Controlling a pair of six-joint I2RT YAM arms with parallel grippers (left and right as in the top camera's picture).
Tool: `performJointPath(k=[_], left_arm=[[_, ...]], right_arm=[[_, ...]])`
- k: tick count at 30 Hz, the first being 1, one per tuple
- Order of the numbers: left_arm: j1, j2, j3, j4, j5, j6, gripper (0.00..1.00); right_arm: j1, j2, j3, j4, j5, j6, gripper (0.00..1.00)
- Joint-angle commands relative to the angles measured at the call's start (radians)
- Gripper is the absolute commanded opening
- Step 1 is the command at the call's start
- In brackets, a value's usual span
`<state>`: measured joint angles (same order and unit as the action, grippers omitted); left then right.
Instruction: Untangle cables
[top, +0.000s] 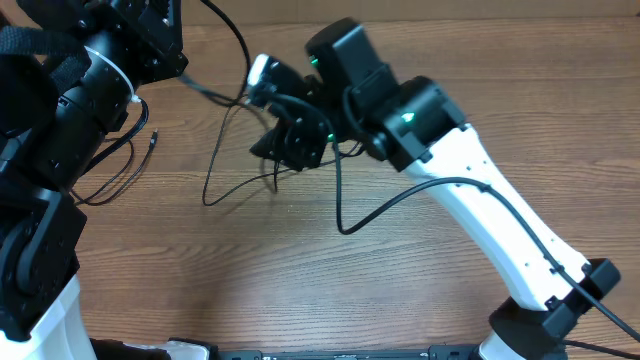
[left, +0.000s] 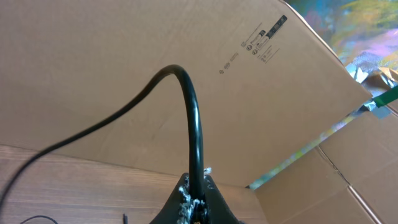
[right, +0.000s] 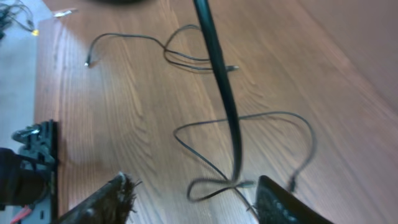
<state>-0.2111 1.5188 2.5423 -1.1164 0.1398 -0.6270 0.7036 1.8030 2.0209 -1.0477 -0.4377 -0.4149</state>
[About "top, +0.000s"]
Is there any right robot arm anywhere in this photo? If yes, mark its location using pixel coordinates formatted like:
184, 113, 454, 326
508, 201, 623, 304
247, 18, 620, 359

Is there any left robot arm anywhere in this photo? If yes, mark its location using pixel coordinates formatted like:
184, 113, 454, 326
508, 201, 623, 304
1, 0, 216, 359

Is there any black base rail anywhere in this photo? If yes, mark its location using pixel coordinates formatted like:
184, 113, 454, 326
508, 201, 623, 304
212, 345, 480, 360

